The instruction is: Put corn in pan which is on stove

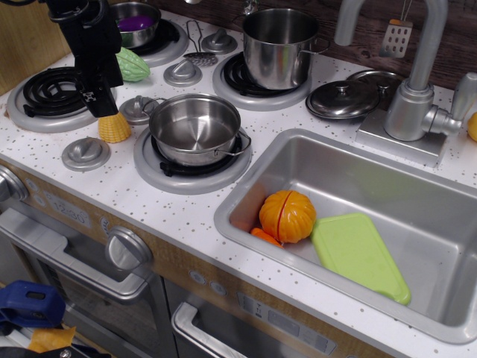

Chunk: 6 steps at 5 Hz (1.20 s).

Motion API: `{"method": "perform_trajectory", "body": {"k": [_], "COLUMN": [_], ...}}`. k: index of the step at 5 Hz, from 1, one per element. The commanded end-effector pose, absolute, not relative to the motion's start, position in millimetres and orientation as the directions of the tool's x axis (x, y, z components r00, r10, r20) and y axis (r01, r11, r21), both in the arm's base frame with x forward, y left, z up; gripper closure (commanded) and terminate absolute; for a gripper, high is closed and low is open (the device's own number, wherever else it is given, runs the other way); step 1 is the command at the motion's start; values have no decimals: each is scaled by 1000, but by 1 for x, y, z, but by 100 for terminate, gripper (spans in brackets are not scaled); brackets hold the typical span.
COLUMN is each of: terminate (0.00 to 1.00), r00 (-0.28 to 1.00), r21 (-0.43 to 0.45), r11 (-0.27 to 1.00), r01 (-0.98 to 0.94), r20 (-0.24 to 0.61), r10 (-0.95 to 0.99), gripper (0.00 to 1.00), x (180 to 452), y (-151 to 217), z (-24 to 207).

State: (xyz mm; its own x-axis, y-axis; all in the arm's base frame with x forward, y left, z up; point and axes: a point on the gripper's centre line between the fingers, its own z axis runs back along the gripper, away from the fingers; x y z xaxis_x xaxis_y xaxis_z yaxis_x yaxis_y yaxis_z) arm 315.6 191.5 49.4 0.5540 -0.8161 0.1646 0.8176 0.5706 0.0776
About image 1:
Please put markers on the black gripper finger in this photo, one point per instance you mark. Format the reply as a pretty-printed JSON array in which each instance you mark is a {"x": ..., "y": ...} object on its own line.
[{"x": 98, "y": 99}]

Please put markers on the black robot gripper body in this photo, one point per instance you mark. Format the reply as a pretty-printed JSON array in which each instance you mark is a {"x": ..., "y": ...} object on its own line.
[{"x": 94, "y": 39}]

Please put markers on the yellow green toy corn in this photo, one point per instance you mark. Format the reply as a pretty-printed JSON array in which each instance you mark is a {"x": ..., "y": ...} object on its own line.
[{"x": 114, "y": 129}]

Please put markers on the small steel pan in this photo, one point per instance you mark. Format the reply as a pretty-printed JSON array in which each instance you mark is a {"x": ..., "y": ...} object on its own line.
[{"x": 197, "y": 129}]

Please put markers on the grey knob middle left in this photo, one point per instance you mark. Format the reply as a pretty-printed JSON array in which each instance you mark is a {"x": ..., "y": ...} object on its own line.
[{"x": 138, "y": 110}]

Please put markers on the purple toy eggplant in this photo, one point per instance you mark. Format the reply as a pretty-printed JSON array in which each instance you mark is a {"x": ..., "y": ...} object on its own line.
[{"x": 135, "y": 23}]

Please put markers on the steel pot back left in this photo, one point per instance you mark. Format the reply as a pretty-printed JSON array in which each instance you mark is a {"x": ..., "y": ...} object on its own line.
[{"x": 135, "y": 39}]

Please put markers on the front left black burner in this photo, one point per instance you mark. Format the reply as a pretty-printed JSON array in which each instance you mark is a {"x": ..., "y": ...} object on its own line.
[{"x": 49, "y": 103}]

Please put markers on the black burner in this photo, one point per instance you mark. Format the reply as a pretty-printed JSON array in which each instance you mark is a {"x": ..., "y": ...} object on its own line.
[
  {"x": 169, "y": 43},
  {"x": 231, "y": 81},
  {"x": 170, "y": 177},
  {"x": 49, "y": 103}
]

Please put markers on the grey knob front left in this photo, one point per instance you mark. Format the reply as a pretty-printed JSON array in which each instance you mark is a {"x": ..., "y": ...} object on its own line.
[{"x": 86, "y": 154}]

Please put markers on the back left black burner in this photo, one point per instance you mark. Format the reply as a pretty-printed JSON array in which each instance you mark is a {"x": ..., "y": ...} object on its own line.
[{"x": 169, "y": 43}]

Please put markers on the grey knob centre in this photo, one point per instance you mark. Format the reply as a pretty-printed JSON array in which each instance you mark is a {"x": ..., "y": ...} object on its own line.
[{"x": 182, "y": 74}]

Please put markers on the metal slotted skimmer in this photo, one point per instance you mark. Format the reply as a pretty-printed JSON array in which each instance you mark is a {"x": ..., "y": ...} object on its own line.
[{"x": 198, "y": 57}]

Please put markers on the front middle black burner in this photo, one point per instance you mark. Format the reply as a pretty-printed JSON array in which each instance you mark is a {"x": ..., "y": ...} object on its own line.
[{"x": 170, "y": 177}]

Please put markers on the grey oven knob left edge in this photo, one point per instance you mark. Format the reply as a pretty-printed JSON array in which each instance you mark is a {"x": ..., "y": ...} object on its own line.
[{"x": 11, "y": 186}]

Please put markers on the grey knob back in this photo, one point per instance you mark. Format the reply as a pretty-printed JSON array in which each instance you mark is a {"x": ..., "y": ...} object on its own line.
[{"x": 219, "y": 42}]

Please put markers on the back right black burner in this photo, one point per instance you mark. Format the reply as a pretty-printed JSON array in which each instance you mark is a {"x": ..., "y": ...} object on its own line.
[{"x": 231, "y": 81}]

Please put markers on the grey oven knob large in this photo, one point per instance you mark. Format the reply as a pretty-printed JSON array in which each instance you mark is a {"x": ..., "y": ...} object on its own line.
[{"x": 126, "y": 250}]

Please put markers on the tall steel pot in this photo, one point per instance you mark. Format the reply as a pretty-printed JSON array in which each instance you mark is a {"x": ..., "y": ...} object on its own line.
[{"x": 279, "y": 45}]

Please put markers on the orange toy slice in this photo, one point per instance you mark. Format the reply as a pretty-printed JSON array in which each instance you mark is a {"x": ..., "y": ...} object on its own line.
[{"x": 261, "y": 234}]

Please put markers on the blue clamp tool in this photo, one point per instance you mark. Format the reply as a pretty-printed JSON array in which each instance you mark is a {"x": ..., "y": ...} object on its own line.
[{"x": 30, "y": 305}]

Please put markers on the orange toy pumpkin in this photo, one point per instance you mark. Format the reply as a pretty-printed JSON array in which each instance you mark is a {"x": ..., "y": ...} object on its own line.
[{"x": 289, "y": 216}]

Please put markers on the steel pot lid front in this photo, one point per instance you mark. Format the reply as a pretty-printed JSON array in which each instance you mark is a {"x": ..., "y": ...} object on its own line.
[{"x": 339, "y": 100}]

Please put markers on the steel pot lid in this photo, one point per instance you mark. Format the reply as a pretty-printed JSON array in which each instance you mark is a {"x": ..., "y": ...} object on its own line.
[
  {"x": 385, "y": 82},
  {"x": 339, "y": 100}
]

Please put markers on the yellow cloth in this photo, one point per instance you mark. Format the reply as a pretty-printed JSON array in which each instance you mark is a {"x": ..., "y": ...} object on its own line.
[{"x": 50, "y": 339}]

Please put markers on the green cutting board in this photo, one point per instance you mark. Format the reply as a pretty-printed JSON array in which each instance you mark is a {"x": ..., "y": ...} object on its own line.
[{"x": 351, "y": 246}]

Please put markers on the steel pot lid back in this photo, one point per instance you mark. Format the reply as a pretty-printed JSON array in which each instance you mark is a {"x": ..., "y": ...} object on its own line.
[{"x": 385, "y": 82}]

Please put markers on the hanging metal spatula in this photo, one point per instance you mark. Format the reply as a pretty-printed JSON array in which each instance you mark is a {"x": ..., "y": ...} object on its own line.
[{"x": 398, "y": 33}]

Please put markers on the grey toy faucet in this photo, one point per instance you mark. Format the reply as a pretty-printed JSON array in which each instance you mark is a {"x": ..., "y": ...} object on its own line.
[{"x": 414, "y": 127}]

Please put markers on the silver sink basin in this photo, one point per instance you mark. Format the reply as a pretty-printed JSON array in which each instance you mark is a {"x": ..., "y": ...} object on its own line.
[{"x": 428, "y": 224}]

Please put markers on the yellow toy fruit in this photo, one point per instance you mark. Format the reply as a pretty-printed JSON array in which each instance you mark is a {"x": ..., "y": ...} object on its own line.
[{"x": 472, "y": 127}]

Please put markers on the left oven door handle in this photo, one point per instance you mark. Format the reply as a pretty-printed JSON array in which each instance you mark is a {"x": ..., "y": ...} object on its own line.
[{"x": 49, "y": 247}]

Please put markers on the oven door handle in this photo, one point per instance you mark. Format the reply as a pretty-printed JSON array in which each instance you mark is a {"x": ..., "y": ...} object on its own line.
[
  {"x": 49, "y": 247},
  {"x": 208, "y": 332}
]

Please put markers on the right oven door handle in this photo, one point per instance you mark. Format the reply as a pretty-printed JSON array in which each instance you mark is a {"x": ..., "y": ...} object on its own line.
[{"x": 208, "y": 332}]

